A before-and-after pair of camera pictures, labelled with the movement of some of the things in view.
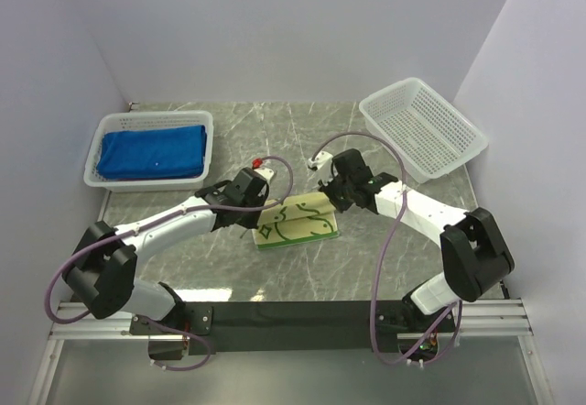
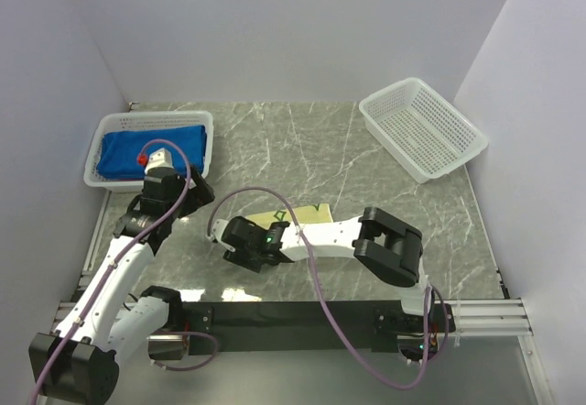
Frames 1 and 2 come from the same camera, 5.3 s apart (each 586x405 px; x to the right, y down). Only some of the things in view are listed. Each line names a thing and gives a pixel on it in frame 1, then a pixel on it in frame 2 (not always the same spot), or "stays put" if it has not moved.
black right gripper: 328,187 -> 237,257
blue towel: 167,151 stays put
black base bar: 293,326 stays put
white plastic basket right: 428,131 stays put
